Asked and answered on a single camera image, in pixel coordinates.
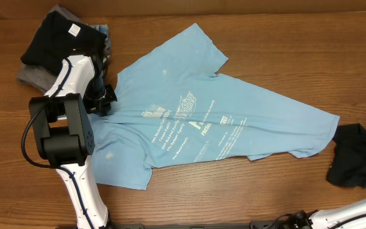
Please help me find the light blue printed t-shirt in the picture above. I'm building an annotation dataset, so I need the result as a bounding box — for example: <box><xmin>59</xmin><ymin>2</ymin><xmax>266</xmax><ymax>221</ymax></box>
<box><xmin>90</xmin><ymin>24</ymin><xmax>339</xmax><ymax>190</ymax></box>

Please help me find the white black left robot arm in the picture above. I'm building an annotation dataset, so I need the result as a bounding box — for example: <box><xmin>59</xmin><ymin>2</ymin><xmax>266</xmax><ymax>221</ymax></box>
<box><xmin>21</xmin><ymin>50</ymin><xmax>116</xmax><ymax>228</ymax></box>

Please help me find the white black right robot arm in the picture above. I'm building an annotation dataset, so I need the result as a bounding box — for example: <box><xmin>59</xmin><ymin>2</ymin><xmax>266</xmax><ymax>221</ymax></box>
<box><xmin>267</xmin><ymin>199</ymin><xmax>366</xmax><ymax>229</ymax></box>

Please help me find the folded grey garment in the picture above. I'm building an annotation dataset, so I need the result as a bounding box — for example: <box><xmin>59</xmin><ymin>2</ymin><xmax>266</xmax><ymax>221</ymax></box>
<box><xmin>17</xmin><ymin>3</ymin><xmax>111</xmax><ymax>94</ymax></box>

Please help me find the folded blue denim garment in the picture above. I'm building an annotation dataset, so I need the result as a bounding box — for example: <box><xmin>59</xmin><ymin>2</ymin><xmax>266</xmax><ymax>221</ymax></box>
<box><xmin>90</xmin><ymin>24</ymin><xmax>110</xmax><ymax>42</ymax></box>

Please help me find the folded black t-shirt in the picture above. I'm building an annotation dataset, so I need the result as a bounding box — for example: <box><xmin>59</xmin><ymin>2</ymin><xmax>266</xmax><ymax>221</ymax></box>
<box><xmin>20</xmin><ymin>11</ymin><xmax>107</xmax><ymax>76</ymax></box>

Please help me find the crumpled black garment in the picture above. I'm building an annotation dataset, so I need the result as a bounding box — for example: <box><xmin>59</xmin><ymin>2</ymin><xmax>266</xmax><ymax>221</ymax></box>
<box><xmin>326</xmin><ymin>123</ymin><xmax>366</xmax><ymax>188</ymax></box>

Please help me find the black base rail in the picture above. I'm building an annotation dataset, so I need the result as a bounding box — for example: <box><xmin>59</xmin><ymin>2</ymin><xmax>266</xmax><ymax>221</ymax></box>
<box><xmin>55</xmin><ymin>221</ymin><xmax>301</xmax><ymax>229</ymax></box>

